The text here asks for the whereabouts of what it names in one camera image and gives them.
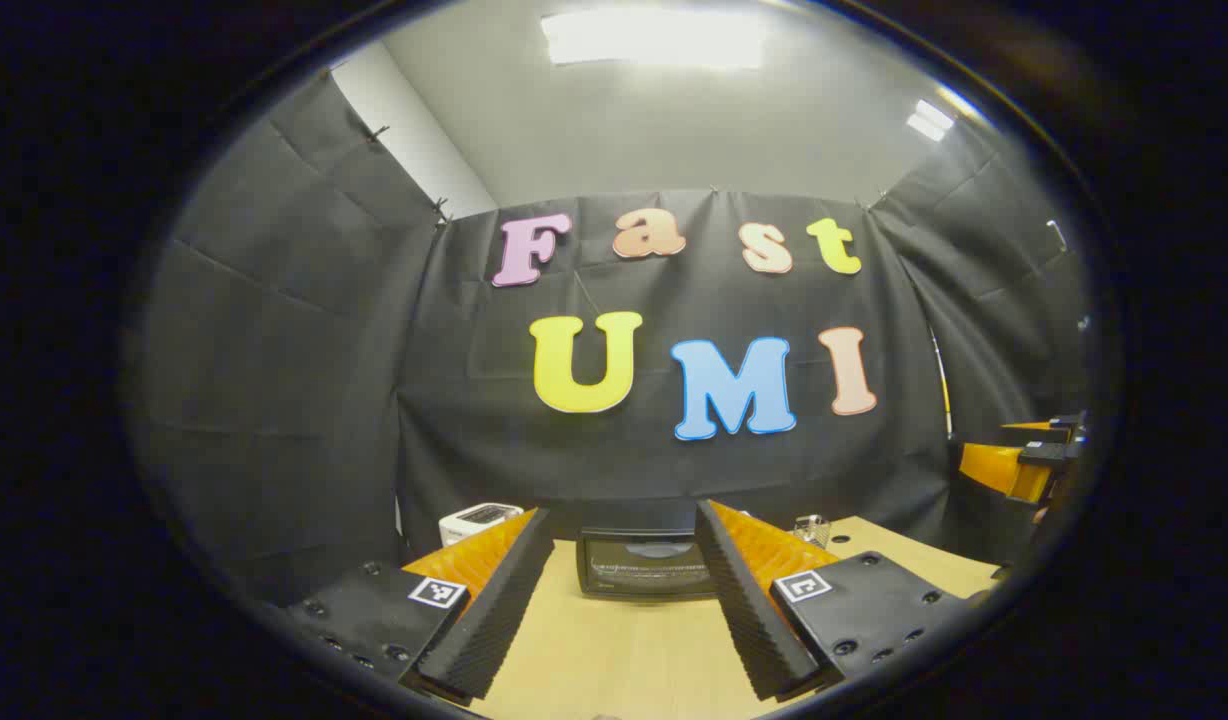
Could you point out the black backdrop cloth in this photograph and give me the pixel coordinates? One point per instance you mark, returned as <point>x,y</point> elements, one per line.
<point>324,400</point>

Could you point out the white toaster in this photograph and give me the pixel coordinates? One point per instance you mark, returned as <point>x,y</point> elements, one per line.
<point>474,518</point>

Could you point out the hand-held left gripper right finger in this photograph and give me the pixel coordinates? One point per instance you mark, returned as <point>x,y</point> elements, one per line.
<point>744,600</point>

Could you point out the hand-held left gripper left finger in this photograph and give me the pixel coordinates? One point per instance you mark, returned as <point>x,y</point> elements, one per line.
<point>504,600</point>

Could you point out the black electric oven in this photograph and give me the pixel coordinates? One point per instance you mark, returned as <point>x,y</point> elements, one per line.
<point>634,575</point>

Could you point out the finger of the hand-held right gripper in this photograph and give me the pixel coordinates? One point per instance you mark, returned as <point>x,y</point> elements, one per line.
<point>994,468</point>
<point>1049,430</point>

